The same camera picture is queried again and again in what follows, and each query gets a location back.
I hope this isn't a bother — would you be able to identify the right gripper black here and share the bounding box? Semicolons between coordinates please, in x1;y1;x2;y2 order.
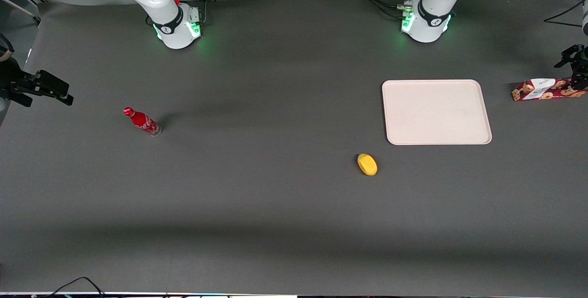
0;56;74;107

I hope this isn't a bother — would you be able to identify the red cookie box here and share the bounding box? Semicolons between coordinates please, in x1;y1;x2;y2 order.
511;78;588;102

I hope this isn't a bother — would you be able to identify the black cable on backdrop side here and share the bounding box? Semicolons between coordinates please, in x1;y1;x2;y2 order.
544;0;585;28

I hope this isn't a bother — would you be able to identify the beige cable loop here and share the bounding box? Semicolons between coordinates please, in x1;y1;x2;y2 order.
0;34;15;62

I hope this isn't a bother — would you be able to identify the yellow mango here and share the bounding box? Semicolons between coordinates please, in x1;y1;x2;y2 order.
357;153;378;177

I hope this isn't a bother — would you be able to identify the beige plastic tray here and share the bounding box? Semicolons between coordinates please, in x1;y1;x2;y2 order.
382;79;492;146

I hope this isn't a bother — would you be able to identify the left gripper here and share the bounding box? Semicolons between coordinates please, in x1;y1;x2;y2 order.
554;45;588;90

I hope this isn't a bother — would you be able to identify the black left arm base cable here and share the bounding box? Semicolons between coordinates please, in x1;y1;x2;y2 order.
347;0;428;21

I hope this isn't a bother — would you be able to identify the thin black table edge cable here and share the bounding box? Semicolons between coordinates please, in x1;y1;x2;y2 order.
31;276;107;298

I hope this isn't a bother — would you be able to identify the red cola bottle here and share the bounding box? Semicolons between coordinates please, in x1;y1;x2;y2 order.
123;107;162;137

